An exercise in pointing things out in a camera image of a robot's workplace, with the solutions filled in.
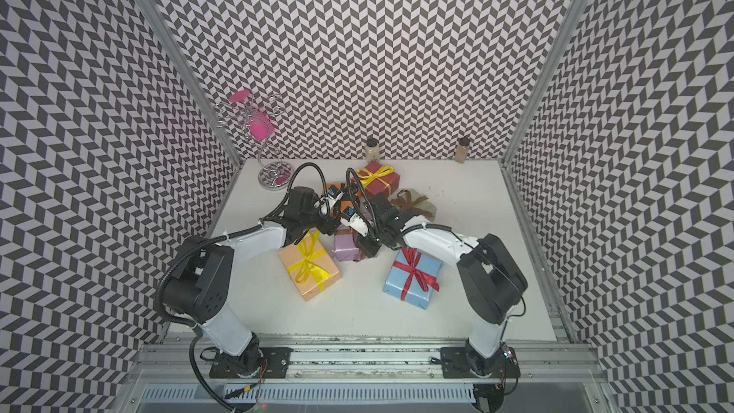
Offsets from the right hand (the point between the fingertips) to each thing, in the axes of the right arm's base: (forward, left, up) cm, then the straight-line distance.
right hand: (360, 247), depth 86 cm
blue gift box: (-9, -16, -1) cm, 18 cm away
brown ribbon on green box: (+18, -15, -2) cm, 23 cm away
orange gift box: (+12, +5, +6) cm, 14 cm away
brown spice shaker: (+42, -38, -1) cm, 57 cm away
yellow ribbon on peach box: (+2, +17, -2) cm, 17 cm away
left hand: (+13, +10, 0) cm, 17 cm away
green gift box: (+17, -22, -2) cm, 28 cm away
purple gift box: (+1, +5, -2) cm, 6 cm away
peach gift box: (-12, +14, -1) cm, 18 cm away
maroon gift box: (+24, -5, -1) cm, 24 cm away
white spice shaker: (+42, -3, +1) cm, 42 cm away
